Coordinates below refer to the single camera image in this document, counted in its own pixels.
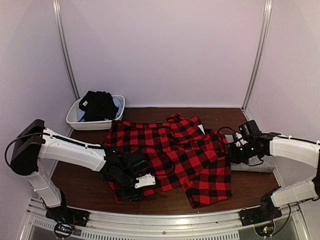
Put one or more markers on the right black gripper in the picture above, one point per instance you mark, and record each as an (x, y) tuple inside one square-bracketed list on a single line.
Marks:
[(232, 155)]

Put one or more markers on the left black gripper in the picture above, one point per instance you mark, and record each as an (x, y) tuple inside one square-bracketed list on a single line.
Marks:
[(128, 196)]

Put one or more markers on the red black plaid shirt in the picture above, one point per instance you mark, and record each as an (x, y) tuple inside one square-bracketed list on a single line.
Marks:
[(180, 153)]

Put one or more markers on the white plastic laundry basket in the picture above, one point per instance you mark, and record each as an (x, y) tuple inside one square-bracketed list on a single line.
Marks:
[(71, 117)]

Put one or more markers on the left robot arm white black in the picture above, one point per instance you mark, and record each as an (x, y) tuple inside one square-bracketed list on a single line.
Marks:
[(36, 142)]

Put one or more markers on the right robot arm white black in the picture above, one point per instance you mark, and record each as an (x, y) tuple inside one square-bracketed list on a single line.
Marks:
[(298, 150)]

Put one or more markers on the folded grey button shirt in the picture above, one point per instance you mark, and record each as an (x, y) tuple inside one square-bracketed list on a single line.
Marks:
[(255, 165)]

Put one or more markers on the black shirt in basket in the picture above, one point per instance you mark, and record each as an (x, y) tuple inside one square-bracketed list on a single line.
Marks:
[(98, 106)]

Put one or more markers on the light blue shirt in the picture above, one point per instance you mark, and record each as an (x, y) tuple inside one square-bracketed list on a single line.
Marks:
[(80, 113)]

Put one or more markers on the right circuit board with leds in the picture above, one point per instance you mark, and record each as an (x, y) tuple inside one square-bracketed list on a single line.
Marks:
[(264, 230)]

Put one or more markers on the circuit board with leds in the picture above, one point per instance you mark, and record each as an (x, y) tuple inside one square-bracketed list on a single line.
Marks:
[(63, 230), (264, 230)]

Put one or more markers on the left circuit board with leds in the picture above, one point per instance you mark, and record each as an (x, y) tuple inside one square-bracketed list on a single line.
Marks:
[(63, 230)]

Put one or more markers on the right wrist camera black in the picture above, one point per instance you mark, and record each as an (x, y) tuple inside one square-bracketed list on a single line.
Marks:
[(247, 132)]

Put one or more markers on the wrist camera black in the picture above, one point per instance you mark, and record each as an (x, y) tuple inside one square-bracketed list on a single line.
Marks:
[(144, 181), (247, 132)]

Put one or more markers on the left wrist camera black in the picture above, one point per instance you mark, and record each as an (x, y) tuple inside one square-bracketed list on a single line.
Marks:
[(144, 181)]

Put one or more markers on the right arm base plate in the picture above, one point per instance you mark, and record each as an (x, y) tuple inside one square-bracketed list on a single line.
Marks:
[(253, 216)]

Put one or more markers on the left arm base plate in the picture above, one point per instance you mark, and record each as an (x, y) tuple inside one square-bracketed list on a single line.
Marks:
[(68, 215)]

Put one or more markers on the front aluminium rail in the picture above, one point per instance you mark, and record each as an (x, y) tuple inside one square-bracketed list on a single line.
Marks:
[(221, 225)]

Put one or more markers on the left aluminium frame post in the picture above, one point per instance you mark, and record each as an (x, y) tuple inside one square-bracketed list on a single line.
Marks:
[(64, 48)]

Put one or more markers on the aluminium frame post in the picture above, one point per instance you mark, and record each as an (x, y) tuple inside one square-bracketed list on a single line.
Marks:
[(64, 48), (264, 31)]

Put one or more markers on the right aluminium frame post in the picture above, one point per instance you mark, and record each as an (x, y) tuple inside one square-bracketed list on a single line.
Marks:
[(264, 31)]

